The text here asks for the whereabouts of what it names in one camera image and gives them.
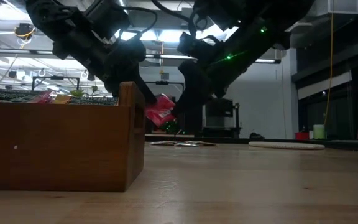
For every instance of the black monitor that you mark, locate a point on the black monitor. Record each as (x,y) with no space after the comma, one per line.
(219,107)

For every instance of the red container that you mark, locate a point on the red container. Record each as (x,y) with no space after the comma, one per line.
(301,136)

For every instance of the pale green cup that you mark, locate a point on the pale green cup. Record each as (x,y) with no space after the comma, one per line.
(319,132)

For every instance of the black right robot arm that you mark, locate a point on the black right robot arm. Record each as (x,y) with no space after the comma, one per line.
(259,40)

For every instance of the black low table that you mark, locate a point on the black low table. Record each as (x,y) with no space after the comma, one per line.
(221,132)

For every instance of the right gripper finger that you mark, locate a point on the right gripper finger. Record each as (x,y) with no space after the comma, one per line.
(185,104)

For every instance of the round woven white mat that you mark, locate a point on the round woven white mat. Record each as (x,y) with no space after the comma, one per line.
(286,145)

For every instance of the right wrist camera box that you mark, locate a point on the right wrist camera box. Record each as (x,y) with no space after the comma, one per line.
(216,12)

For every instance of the long ceiling light bar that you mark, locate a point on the long ceiling light bar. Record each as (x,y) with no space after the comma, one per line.
(166,57)

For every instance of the black camera stand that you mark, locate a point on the black camera stand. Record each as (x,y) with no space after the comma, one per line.
(237,115)

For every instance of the wooden tea organizer box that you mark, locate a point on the wooden tea organizer box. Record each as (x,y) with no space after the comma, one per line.
(57,146)

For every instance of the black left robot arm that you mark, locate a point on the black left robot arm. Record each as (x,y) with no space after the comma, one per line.
(67,28)

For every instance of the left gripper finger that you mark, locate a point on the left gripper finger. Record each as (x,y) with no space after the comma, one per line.
(141,82)

